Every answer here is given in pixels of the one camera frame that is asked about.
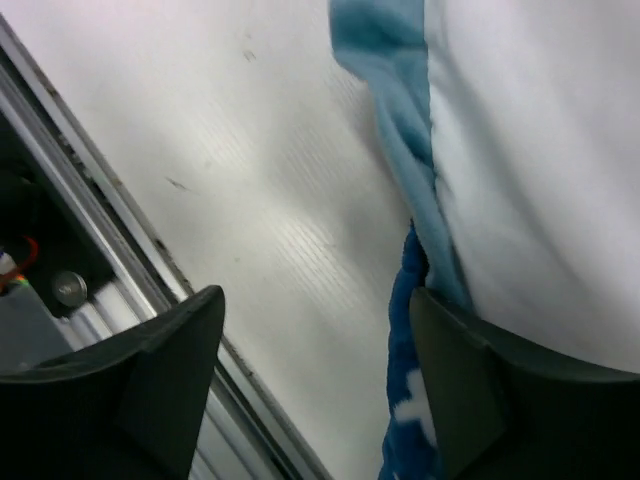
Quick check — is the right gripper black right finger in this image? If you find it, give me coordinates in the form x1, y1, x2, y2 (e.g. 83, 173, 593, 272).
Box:
409, 288, 639, 479

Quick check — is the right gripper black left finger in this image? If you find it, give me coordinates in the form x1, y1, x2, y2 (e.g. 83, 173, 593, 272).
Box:
1, 286, 225, 479

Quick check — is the white pillow insert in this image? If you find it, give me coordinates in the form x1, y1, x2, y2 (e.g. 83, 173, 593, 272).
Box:
424, 1, 639, 372

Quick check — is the blue patterned ruffled pillowcase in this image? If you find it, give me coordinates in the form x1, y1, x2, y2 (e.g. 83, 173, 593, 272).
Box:
329, 1, 472, 479

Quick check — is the aluminium front rail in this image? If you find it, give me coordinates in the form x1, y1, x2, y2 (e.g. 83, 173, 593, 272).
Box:
1, 21, 330, 479

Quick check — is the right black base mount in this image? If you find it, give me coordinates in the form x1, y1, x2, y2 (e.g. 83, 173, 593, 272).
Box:
1, 118, 114, 317

